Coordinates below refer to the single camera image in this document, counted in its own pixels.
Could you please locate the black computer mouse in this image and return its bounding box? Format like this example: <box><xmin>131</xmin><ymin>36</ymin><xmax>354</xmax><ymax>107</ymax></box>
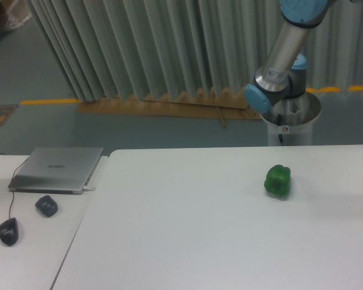
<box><xmin>0</xmin><ymin>217</ymin><xmax>19</xmax><ymax>247</ymax></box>

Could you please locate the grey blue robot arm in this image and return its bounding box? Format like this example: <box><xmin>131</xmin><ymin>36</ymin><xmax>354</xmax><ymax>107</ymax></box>
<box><xmin>244</xmin><ymin>1</ymin><xmax>363</xmax><ymax>113</ymax></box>

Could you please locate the brown cardboard sheet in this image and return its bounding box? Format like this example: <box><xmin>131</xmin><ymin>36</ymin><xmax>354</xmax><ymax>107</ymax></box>
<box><xmin>76</xmin><ymin>88</ymin><xmax>261</xmax><ymax>127</ymax></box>

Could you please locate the green bell pepper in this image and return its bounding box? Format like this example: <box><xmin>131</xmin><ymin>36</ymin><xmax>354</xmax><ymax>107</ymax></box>
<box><xmin>264</xmin><ymin>164</ymin><xmax>291</xmax><ymax>198</ymax></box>

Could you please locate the white usb plug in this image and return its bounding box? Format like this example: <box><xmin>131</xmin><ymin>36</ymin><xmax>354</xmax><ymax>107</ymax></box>
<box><xmin>83</xmin><ymin>187</ymin><xmax>96</xmax><ymax>192</ymax></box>

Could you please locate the silver closed laptop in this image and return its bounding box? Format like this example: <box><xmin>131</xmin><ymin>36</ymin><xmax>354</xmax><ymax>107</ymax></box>
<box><xmin>8</xmin><ymin>147</ymin><xmax>103</xmax><ymax>194</ymax></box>

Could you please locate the pale green pleated curtain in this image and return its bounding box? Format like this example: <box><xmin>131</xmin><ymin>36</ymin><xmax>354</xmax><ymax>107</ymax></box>
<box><xmin>27</xmin><ymin>1</ymin><xmax>363</xmax><ymax>102</ymax></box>

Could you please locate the black earbuds case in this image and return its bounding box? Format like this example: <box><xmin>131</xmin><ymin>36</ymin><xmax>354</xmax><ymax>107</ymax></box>
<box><xmin>35</xmin><ymin>195</ymin><xmax>59</xmax><ymax>218</ymax></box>

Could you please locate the clear plastic bag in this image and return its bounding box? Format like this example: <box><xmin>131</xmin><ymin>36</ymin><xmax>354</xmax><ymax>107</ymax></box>
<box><xmin>0</xmin><ymin>0</ymin><xmax>31</xmax><ymax>31</ymax></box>

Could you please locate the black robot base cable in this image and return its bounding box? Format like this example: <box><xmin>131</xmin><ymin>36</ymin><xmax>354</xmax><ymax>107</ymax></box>
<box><xmin>276</xmin><ymin>114</ymin><xmax>284</xmax><ymax>146</ymax></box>

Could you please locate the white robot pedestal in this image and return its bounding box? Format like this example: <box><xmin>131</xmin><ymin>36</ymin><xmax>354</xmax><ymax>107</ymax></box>
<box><xmin>261</xmin><ymin>92</ymin><xmax>321</xmax><ymax>146</ymax></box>

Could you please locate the black mouse cable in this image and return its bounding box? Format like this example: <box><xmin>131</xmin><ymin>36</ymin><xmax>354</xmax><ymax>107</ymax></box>
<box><xmin>0</xmin><ymin>153</ymin><xmax>28</xmax><ymax>220</ymax></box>

